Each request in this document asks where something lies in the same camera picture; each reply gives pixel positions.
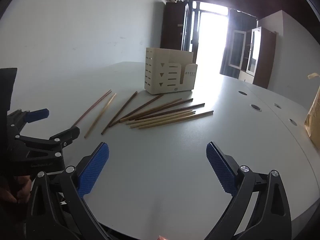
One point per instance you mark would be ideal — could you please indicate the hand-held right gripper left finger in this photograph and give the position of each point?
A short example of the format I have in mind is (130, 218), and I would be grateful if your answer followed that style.
(93, 170)

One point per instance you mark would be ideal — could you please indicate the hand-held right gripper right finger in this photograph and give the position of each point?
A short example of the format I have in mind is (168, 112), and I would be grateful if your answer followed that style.
(221, 170)

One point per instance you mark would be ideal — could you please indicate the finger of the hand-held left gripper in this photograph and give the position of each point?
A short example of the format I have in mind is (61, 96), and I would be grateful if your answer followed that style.
(37, 114)
(53, 142)

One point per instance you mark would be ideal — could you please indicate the cream plastic utensil holder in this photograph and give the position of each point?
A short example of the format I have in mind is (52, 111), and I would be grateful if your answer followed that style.
(162, 80)

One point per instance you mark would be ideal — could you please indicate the person's left hand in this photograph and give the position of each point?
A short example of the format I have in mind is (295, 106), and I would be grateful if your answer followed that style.
(22, 190)

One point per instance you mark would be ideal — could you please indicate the brown paper bag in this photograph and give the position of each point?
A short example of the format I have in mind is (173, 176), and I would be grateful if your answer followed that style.
(313, 120)

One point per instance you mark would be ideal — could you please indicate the brown glass-door cabinet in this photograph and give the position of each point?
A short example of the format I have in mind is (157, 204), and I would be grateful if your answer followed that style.
(262, 57)

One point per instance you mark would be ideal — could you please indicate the bright glass balcony door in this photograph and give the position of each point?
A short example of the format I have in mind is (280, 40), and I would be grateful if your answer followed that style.
(212, 35)

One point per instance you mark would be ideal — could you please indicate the dark wooden wardrobe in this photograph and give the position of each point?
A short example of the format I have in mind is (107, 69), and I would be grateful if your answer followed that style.
(173, 27)

